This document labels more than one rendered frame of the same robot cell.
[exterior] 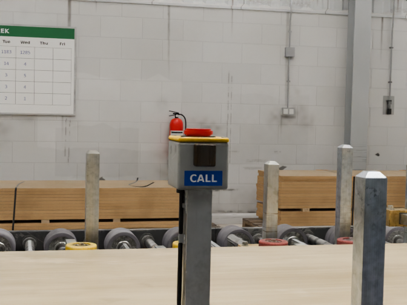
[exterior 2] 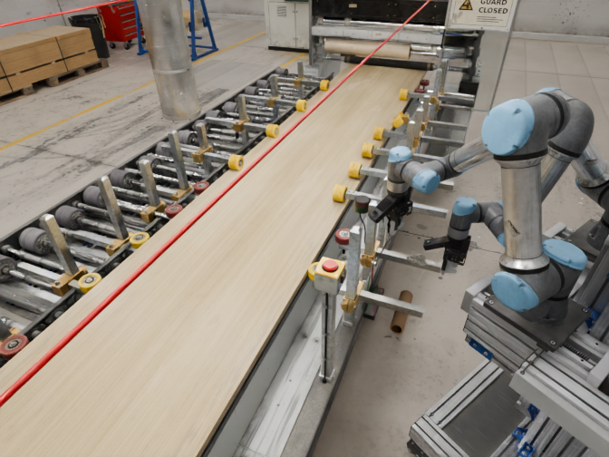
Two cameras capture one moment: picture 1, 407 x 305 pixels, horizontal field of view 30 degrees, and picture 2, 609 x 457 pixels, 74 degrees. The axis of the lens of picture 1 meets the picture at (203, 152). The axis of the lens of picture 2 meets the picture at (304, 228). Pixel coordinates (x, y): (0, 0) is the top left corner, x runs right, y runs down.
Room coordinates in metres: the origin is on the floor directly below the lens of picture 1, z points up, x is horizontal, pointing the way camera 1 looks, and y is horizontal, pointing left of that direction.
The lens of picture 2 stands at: (0.59, 0.71, 1.98)
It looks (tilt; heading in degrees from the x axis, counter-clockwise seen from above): 37 degrees down; 307
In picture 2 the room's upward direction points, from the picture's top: 1 degrees counter-clockwise
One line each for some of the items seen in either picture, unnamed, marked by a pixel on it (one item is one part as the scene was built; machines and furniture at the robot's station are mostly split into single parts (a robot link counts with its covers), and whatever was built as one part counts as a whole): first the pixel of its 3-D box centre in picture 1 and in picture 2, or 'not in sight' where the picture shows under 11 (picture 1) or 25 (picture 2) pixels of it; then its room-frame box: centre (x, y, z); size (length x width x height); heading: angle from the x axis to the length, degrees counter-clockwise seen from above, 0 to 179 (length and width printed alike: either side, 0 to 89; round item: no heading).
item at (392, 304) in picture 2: not in sight; (365, 296); (1.06, -0.30, 0.83); 0.43 x 0.03 x 0.04; 14
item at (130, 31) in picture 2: not in sight; (122, 24); (8.91, -4.35, 0.41); 0.76 x 0.48 x 0.81; 110
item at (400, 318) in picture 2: not in sight; (401, 311); (1.14, -1.00, 0.04); 0.30 x 0.08 x 0.08; 104
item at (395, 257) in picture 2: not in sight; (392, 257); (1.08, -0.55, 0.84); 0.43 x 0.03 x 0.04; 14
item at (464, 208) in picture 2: not in sight; (463, 213); (0.86, -0.60, 1.13); 0.09 x 0.08 x 0.11; 43
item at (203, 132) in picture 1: (198, 134); (330, 266); (1.04, 0.01, 1.22); 0.04 x 0.04 x 0.02
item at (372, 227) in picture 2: not in sight; (369, 249); (1.16, -0.49, 0.89); 0.03 x 0.03 x 0.48; 14
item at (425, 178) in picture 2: not in sight; (423, 176); (0.97, -0.44, 1.32); 0.11 x 0.11 x 0.08; 66
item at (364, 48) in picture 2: not in sight; (389, 50); (2.31, -2.89, 1.05); 1.43 x 0.12 x 0.12; 14
